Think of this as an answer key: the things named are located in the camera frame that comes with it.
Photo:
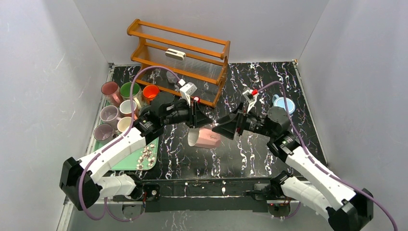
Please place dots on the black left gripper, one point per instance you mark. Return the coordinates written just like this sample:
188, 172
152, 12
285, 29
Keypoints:
194, 114

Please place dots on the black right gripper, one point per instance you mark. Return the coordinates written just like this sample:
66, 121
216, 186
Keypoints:
239, 122

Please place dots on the pale pink faceted mug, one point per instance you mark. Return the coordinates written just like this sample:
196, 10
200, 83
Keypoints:
203, 137

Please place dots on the light blue mug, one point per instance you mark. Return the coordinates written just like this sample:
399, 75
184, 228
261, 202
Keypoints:
282, 102

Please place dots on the orange mug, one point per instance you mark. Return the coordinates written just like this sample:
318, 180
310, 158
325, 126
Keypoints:
149, 93

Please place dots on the green mug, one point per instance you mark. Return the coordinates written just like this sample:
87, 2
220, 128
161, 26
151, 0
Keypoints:
132, 91

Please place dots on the salmon pink mug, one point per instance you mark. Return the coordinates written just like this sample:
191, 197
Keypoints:
125, 108

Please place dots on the small pink cup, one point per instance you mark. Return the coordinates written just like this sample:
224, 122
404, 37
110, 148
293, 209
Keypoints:
123, 124

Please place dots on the mauve mug white logo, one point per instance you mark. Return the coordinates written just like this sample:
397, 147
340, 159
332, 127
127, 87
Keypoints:
110, 115

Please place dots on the pink ghost pattern mug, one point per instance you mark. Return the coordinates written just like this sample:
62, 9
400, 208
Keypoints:
111, 91

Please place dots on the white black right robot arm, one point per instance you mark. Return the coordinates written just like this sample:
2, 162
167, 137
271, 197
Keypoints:
345, 209

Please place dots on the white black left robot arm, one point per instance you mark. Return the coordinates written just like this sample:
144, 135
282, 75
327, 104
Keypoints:
84, 182

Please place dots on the clear glass cup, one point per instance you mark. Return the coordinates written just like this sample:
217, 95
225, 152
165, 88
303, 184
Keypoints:
171, 78

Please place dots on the orange wooden rack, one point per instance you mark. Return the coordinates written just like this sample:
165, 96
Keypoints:
206, 60

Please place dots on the green floral tray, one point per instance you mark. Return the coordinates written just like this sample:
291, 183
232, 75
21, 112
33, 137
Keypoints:
142, 159

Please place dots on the white clip on rack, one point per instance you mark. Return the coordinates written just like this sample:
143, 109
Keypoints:
175, 54

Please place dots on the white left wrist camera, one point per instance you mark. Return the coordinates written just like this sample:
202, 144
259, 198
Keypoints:
186, 90

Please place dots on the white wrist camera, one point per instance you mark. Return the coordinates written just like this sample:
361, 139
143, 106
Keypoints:
186, 90
251, 98

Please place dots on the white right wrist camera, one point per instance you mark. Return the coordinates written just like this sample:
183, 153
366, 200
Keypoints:
251, 98

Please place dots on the black table front rail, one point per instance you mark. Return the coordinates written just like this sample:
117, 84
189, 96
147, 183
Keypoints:
213, 195

